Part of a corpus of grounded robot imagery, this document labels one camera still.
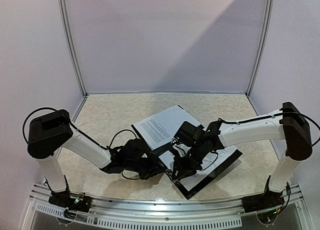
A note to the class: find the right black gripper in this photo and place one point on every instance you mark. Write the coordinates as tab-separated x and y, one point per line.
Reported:
184	165

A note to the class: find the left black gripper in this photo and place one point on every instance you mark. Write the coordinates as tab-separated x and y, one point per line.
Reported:
153	170

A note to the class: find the white paper stack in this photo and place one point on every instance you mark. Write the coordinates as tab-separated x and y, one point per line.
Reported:
210	165

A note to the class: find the white printed sheet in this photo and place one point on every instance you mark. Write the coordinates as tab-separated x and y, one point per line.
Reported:
159	129

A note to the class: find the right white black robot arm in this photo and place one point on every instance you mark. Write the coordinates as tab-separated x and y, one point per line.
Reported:
286	123

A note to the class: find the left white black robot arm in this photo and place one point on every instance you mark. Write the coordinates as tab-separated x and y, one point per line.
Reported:
48	133

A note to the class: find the perforated white cable tray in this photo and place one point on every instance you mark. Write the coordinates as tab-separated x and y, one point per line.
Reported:
47	217

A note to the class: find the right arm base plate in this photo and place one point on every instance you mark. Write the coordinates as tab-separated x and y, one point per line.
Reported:
262	201

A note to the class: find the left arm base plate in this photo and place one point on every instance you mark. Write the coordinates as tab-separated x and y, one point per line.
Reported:
64	199

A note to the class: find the aluminium front rail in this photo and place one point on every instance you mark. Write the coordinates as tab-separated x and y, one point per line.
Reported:
167	207

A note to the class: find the left aluminium frame post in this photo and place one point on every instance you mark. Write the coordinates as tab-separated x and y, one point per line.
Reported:
71	47

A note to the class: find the aluminium frame post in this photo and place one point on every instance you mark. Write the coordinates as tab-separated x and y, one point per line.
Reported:
261	45
71	47

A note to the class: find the right aluminium frame post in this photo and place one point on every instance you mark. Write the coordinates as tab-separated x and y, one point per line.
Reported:
261	45

